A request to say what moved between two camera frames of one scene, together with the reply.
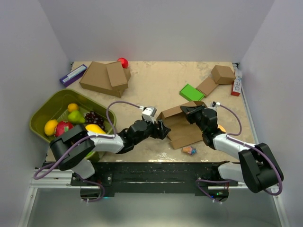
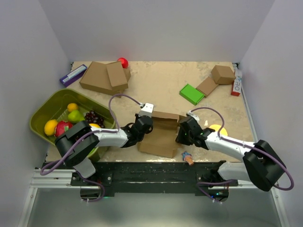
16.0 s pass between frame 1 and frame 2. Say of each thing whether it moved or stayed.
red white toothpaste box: stayed
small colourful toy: moved
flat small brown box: stayed
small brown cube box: stayed
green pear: stayed
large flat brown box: stayed
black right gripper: moved
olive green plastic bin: stayed
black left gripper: moved
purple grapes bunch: stayed
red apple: stayed
